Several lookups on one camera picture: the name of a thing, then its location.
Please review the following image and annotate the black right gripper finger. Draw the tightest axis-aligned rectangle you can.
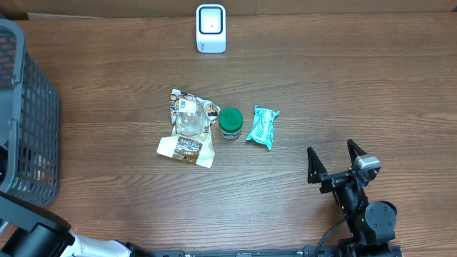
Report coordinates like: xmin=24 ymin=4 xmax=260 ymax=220
xmin=307 ymin=147 xmax=328 ymax=183
xmin=347 ymin=139 xmax=367 ymax=165

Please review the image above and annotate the green lid spice jar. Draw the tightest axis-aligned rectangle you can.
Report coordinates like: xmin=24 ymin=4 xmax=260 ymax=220
xmin=219 ymin=108 xmax=243 ymax=140

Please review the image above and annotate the grey plastic mesh basket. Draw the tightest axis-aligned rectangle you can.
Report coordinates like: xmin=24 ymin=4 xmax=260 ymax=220
xmin=1 ymin=19 xmax=61 ymax=206

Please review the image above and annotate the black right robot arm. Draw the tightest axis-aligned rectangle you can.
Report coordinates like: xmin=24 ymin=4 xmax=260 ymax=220
xmin=303 ymin=139 xmax=402 ymax=257

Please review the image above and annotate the white barcode scanner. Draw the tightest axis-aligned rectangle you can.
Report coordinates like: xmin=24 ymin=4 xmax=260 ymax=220
xmin=196 ymin=4 xmax=226 ymax=54

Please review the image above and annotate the mint green wipe packet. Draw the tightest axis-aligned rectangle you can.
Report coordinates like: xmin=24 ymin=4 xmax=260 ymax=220
xmin=246 ymin=105 xmax=280 ymax=151

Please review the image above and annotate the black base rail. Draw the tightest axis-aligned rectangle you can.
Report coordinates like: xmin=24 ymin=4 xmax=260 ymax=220
xmin=144 ymin=244 xmax=353 ymax=257

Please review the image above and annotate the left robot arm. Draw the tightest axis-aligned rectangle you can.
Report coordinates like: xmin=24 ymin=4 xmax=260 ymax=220
xmin=1 ymin=193 xmax=152 ymax=257

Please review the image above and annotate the brown white snack bag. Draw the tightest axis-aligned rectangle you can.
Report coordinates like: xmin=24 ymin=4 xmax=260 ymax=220
xmin=157 ymin=89 xmax=221 ymax=168

